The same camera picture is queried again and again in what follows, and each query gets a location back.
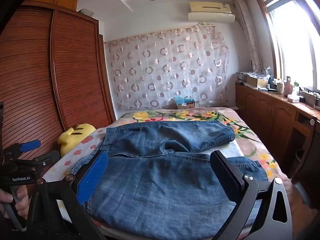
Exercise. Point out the green-capped bottle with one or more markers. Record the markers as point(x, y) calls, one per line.
point(296, 88)

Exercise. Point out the yellow plush toy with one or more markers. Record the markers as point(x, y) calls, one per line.
point(72, 140)

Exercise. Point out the white flower-print sheet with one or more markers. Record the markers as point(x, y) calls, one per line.
point(82, 152)

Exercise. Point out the small cardboard box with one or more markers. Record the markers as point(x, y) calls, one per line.
point(186, 105)

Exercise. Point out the open cardboard box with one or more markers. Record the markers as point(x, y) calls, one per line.
point(257, 82)

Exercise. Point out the wall air conditioner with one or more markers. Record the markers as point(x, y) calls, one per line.
point(210, 8)

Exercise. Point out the pink bottle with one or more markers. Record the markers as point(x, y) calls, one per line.
point(288, 87)

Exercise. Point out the white cup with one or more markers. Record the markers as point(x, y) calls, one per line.
point(280, 88)

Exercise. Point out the person's left hand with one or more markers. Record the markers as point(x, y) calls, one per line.
point(22, 202)

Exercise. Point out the flat white box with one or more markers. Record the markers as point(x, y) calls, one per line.
point(86, 11)

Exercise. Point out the window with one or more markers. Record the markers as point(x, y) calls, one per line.
point(295, 42)

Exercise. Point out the wooden cabinet counter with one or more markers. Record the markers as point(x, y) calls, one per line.
point(272, 120)

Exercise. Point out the pile of packets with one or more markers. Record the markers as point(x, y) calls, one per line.
point(255, 74)

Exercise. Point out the brown wooden wardrobe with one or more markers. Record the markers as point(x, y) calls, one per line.
point(75, 67)

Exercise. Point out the blue denim pants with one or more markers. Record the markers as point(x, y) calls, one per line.
point(155, 185)

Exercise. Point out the circle-patterned wall cloth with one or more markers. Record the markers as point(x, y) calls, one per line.
point(162, 67)

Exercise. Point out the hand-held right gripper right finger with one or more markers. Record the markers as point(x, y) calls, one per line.
point(225, 177)

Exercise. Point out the white tissue box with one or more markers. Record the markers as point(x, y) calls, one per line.
point(293, 99)

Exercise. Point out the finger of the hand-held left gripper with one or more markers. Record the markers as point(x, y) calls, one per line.
point(46, 160)
point(30, 145)

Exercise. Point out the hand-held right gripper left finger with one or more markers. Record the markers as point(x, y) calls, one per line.
point(92, 177)

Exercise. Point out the floral pillow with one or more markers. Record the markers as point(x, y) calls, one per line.
point(252, 135)

